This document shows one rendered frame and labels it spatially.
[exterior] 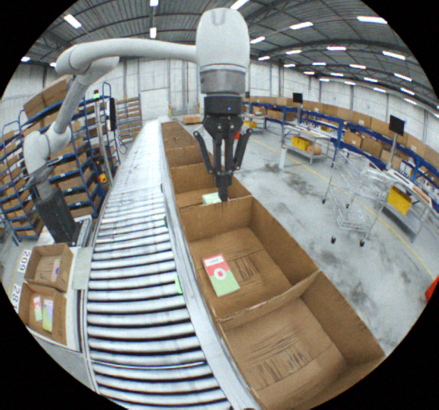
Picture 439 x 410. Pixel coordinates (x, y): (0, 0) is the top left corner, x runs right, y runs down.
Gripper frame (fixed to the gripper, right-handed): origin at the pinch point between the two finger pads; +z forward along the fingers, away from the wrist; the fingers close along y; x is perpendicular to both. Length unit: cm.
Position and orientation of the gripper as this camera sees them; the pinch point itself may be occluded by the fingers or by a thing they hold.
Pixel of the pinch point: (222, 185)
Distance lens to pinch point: 39.3
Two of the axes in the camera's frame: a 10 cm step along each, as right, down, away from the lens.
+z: 0.1, 8.7, 5.0
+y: -9.6, 1.5, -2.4
